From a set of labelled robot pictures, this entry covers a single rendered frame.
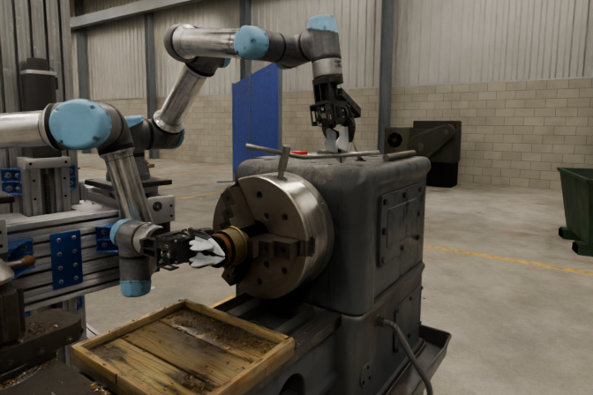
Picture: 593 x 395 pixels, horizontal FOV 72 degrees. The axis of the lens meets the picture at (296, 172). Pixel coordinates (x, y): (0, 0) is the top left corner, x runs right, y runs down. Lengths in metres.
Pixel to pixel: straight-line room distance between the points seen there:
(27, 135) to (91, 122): 0.16
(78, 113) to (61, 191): 0.57
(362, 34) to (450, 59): 2.54
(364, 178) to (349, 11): 11.45
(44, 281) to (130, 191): 0.44
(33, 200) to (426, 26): 10.65
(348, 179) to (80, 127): 0.65
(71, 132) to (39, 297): 0.62
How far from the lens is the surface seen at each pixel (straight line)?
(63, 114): 1.08
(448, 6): 11.44
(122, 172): 1.22
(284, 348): 0.94
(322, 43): 1.04
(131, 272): 1.13
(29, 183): 1.57
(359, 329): 1.19
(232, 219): 1.00
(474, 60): 11.08
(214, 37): 1.14
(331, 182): 1.09
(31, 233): 1.46
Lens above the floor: 1.36
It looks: 7 degrees down
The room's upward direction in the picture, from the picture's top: straight up
